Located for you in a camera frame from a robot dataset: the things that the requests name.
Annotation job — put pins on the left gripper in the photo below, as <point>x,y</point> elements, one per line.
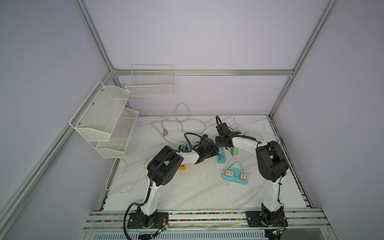
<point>215,151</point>

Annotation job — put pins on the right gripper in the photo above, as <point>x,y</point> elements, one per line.
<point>217,143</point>

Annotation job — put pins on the blue power strip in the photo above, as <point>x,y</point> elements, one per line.
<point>221,158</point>

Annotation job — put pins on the green adapter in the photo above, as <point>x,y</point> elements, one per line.
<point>234,151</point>

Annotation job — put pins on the teal adapter black strip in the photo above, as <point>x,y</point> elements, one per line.
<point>185,144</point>

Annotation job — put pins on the black power strip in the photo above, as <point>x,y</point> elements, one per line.
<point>183,148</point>

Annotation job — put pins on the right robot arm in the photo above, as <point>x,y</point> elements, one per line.
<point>272,166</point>

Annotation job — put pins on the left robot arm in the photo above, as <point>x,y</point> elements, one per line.
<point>161,170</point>

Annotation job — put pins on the pink adapter left on triangle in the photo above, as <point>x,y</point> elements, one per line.
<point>229,174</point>

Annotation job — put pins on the pink adapter on triangle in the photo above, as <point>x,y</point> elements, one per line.
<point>229,174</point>
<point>243,177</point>

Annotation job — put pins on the teal triangular power strip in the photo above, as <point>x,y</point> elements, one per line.
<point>237,169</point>

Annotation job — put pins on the orange power strip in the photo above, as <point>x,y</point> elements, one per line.
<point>182,168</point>

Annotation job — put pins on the pink adapter right on triangle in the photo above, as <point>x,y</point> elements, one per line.
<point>243,177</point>

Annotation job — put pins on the white mesh lower shelf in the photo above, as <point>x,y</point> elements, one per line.
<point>116,147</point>

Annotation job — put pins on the white mesh shelf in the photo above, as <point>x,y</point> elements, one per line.
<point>116,147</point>
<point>96,119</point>

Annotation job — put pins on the white mesh upper shelf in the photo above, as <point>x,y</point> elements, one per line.
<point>96,119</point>

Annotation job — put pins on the white wire basket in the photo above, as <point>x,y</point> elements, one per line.
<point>151,81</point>

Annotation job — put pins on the aluminium front rail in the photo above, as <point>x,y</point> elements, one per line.
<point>304,218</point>

